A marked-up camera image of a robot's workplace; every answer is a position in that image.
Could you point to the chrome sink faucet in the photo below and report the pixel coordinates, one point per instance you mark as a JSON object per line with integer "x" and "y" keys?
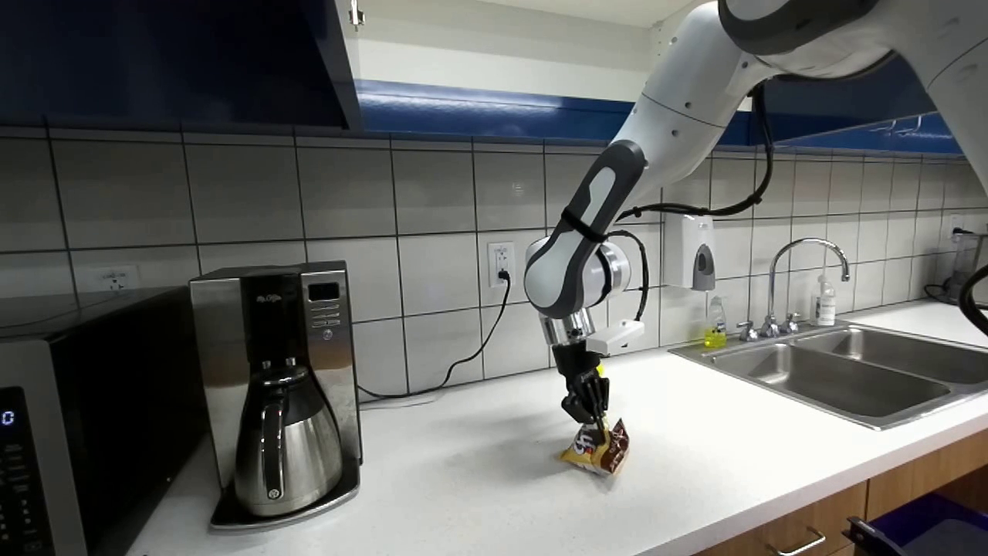
{"x": 789, "y": 302}

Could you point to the wooden lower cabinet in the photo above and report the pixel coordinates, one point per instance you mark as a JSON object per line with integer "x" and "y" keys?
{"x": 817, "y": 528}

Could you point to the white soap dispenser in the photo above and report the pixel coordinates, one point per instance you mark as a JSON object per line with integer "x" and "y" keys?
{"x": 688, "y": 254}

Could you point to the steel coffee carafe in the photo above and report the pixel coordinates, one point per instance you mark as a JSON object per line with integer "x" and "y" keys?
{"x": 289, "y": 449}

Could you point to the black coffee maker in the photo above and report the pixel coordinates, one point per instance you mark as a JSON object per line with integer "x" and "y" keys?
{"x": 247, "y": 317}

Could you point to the blue upper cabinet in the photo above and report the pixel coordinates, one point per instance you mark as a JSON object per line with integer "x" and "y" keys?
{"x": 618, "y": 102}

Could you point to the yellow dish soap bottle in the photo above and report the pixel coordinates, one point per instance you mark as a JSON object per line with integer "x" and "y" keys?
{"x": 713, "y": 326}

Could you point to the small white bottle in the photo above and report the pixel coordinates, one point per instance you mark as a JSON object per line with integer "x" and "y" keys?
{"x": 825, "y": 302}

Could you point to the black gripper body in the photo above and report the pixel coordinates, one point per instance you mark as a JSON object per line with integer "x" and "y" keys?
{"x": 585, "y": 386}

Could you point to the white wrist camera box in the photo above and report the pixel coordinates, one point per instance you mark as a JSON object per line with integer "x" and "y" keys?
{"x": 618, "y": 337}

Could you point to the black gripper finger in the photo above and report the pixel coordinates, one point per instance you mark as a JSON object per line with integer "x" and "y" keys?
{"x": 574, "y": 413}
{"x": 599, "y": 408}

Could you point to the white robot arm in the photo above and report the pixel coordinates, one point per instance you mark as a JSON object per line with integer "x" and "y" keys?
{"x": 710, "y": 59}

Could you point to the blue chair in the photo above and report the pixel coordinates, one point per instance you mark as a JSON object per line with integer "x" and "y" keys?
{"x": 931, "y": 525}

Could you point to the blue cabinet door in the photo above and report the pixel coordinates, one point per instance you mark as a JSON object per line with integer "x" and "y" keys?
{"x": 175, "y": 64}

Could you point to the white wall outlet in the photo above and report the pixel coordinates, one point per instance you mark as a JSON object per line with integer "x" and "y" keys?
{"x": 500, "y": 260}

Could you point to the dark appliance far right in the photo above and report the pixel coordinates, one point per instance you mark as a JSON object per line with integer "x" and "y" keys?
{"x": 968, "y": 257}

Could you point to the fritos snack pack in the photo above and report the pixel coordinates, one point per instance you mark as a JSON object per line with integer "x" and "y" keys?
{"x": 597, "y": 449}

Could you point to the stainless steel sink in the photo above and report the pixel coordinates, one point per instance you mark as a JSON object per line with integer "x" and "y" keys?
{"x": 862, "y": 373}

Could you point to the black microwave oven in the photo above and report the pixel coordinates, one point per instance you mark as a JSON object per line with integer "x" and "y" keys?
{"x": 98, "y": 408}

